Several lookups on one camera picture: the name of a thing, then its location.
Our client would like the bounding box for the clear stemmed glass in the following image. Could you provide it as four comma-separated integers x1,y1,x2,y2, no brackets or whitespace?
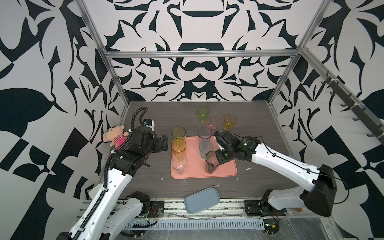
172,155,188,175

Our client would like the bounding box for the tall green glass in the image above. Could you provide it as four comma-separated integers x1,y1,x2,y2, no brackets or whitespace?
171,127,186,140

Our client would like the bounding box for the pink plastic tray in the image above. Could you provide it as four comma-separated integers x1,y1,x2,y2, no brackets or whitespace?
171,137,237,179

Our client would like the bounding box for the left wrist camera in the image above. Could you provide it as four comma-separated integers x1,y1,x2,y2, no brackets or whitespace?
143,119,155,131

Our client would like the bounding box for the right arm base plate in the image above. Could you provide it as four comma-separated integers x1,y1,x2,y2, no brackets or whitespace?
244,200,287,217

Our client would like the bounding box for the small yellow glass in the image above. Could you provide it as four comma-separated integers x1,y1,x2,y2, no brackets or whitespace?
223,115,237,131

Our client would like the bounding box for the wall hook rail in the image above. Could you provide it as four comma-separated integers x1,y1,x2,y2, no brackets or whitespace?
320,71,384,145

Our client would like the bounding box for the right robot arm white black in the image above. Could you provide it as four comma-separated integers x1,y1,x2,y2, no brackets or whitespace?
214,131,337,217

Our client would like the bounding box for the pink plush doll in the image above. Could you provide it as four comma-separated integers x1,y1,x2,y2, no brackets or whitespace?
103,126,129,149

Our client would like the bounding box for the small green glass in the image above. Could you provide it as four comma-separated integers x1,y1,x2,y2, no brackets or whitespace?
197,106,210,122

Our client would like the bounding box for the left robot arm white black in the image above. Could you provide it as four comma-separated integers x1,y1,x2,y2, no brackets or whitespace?
57,126,169,240

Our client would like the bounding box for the teal frosted cup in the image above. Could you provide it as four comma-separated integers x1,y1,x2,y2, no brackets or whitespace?
199,141,214,160

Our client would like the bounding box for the tall blue glass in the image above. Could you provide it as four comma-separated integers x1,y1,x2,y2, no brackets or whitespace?
198,127,212,145

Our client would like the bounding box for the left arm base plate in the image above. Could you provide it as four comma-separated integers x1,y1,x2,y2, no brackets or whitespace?
147,201,165,218

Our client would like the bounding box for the small pink glass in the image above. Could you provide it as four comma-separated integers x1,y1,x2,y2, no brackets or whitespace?
205,117,219,133

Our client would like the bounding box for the small green circuit board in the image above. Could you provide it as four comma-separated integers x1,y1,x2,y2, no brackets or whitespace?
263,219,280,236

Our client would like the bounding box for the tall amber glass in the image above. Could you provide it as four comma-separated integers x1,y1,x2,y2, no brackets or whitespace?
171,139,187,157

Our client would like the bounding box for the tall dark grey glass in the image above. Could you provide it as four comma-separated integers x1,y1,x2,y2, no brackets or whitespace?
205,151,220,174

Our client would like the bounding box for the white cable duct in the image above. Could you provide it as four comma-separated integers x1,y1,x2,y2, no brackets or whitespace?
126,219,265,231

